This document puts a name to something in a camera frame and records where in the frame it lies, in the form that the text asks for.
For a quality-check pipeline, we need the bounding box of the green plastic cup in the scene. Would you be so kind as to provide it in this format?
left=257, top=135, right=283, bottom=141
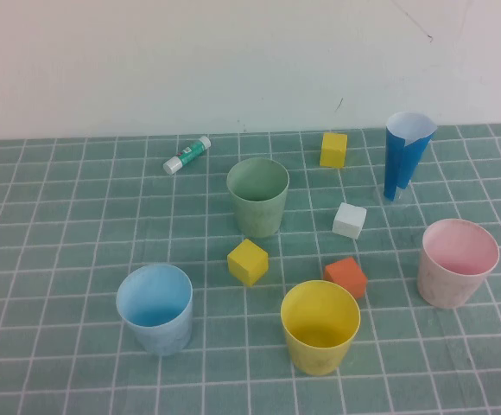
left=226, top=156, right=290, bottom=239

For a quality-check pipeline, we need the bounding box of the blue plastic cup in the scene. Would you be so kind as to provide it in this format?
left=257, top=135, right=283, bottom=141
left=116, top=263, right=193, bottom=357

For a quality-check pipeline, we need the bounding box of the pink plastic cup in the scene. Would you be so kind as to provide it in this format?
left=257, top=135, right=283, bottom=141
left=416, top=218, right=501, bottom=310

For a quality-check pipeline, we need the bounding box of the yellow cube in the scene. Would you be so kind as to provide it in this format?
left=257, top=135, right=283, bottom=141
left=319, top=131, right=349, bottom=169
left=226, top=238, right=270, bottom=288

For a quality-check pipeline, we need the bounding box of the green white glue stick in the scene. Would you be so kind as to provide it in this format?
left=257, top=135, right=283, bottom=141
left=162, top=135, right=212, bottom=176

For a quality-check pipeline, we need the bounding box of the white cube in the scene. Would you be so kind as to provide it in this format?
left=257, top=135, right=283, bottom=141
left=332, top=201, right=368, bottom=240

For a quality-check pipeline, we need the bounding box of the orange cube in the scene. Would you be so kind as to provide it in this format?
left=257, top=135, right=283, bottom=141
left=323, top=256, right=369, bottom=300

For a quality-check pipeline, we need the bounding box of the blue rolled paper cone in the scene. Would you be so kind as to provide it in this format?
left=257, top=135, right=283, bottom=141
left=383, top=112, right=438, bottom=202

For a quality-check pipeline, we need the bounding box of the yellow plastic cup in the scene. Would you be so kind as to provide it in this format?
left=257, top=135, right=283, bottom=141
left=280, top=279, right=361, bottom=377

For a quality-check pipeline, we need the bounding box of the green checked tablecloth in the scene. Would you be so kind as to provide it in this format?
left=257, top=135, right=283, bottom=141
left=0, top=122, right=501, bottom=415

